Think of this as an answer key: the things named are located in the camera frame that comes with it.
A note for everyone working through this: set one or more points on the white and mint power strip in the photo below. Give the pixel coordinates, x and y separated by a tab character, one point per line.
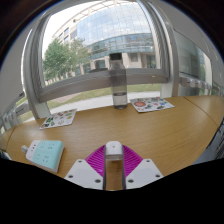
46	156

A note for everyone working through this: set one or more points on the white wall socket rail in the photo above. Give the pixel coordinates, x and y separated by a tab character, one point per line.
195	82
13	115

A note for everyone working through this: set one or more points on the clear bottle with black cap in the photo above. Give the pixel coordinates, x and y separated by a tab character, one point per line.
118	86

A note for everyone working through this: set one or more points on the sticker sheet with green stickers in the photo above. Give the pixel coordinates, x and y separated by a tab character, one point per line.
59	119

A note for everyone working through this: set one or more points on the small white charger block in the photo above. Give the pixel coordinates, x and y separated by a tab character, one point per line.
114	148

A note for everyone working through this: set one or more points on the grey-framed window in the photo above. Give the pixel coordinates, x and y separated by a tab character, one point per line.
35	66

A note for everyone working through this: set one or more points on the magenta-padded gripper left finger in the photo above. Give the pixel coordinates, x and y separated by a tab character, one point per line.
83	174

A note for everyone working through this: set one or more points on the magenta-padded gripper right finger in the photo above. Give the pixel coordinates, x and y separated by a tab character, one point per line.
143	173

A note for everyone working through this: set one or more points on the sticker sheet with red stickers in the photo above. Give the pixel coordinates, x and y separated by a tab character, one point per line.
151	104

